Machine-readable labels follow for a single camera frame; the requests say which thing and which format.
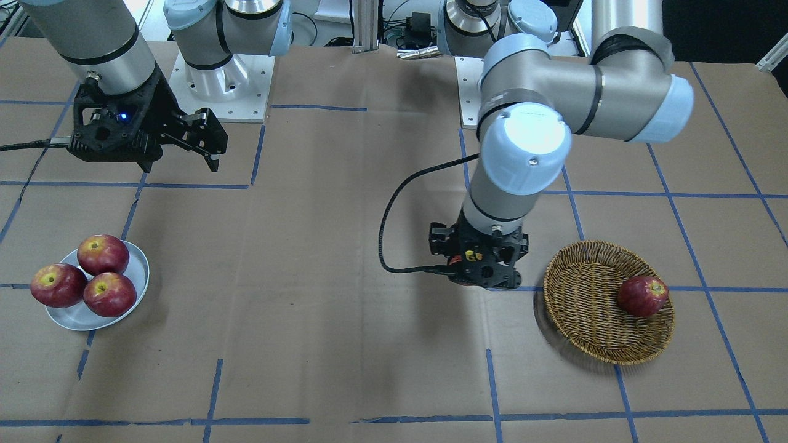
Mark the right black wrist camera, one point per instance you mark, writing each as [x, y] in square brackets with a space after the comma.
[111, 130]

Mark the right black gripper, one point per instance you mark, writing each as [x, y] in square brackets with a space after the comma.
[161, 100]

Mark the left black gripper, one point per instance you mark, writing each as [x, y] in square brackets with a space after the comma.
[438, 241]

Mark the black power adapter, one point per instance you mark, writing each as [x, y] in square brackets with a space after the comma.
[419, 23]

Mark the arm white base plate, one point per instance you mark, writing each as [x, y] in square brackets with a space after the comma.
[236, 92]
[468, 71]

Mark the aluminium frame post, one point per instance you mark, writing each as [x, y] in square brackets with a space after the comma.
[365, 22]

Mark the dark red apple in basket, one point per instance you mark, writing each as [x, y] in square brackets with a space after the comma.
[642, 296]

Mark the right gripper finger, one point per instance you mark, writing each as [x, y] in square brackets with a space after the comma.
[444, 240]

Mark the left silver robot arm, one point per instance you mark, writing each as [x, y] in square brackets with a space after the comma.
[531, 105]

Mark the red apple on plate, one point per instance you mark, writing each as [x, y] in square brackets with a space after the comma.
[110, 294]
[59, 285]
[102, 253]

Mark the light blue plate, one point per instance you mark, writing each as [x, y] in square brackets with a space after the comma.
[81, 317]

